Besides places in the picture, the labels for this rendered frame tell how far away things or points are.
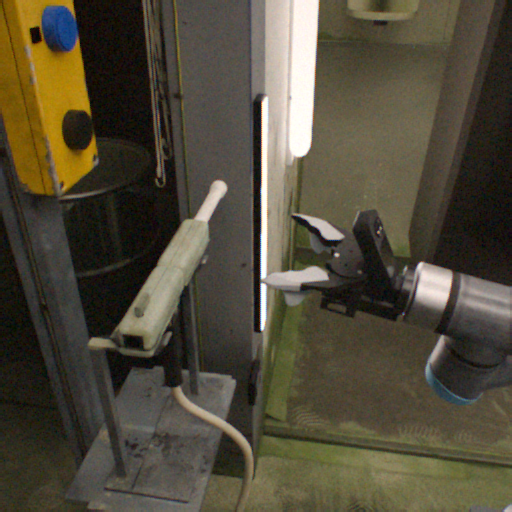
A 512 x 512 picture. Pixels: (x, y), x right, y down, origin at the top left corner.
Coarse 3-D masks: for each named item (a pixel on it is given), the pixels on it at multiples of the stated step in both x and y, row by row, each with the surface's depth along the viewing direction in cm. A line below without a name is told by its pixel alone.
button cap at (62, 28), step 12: (48, 12) 57; (60, 12) 57; (48, 24) 57; (60, 24) 57; (72, 24) 60; (48, 36) 57; (60, 36) 58; (72, 36) 60; (60, 48) 59; (72, 48) 60
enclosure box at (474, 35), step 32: (480, 0) 129; (480, 32) 127; (448, 64) 160; (480, 64) 128; (448, 96) 157; (480, 96) 168; (448, 128) 154; (480, 128) 176; (448, 160) 151; (480, 160) 184; (448, 192) 154; (480, 192) 194; (416, 224) 194; (448, 224) 206; (480, 224) 204; (416, 256) 190; (448, 256) 201; (480, 256) 201
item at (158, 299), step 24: (216, 192) 103; (192, 240) 85; (168, 264) 79; (192, 264) 83; (144, 288) 73; (168, 288) 73; (144, 312) 68; (168, 312) 72; (120, 336) 67; (144, 336) 66; (168, 360) 82; (168, 384) 85
